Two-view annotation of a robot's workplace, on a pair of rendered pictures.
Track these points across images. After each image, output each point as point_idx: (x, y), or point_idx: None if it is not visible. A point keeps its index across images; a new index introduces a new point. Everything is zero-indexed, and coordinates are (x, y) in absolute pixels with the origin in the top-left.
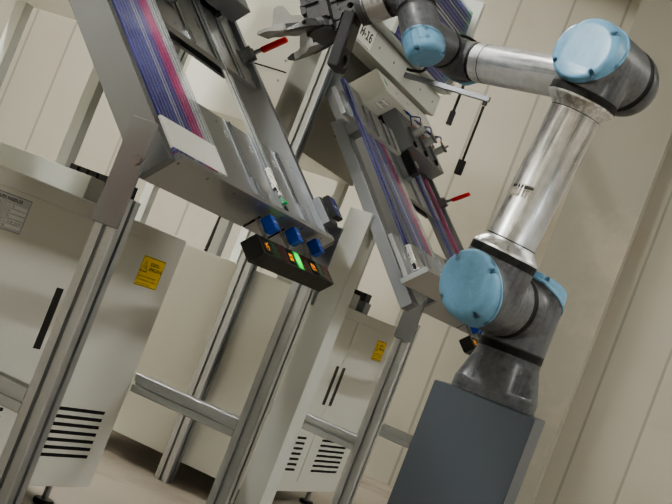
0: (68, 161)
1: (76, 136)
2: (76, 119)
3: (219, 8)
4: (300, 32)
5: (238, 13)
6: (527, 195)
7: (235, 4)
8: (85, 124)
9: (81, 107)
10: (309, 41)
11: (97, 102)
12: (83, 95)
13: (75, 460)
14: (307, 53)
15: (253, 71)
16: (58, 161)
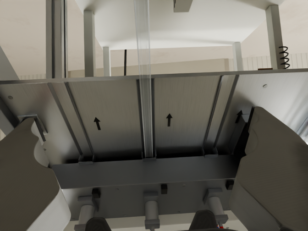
0: (90, 29)
1: (92, 46)
2: (94, 58)
3: (96, 165)
4: (282, 195)
5: (60, 177)
6: None
7: (80, 182)
8: (89, 55)
9: (95, 66)
10: (68, 207)
11: (85, 72)
12: (95, 74)
13: None
14: (16, 157)
15: (7, 113)
16: (94, 30)
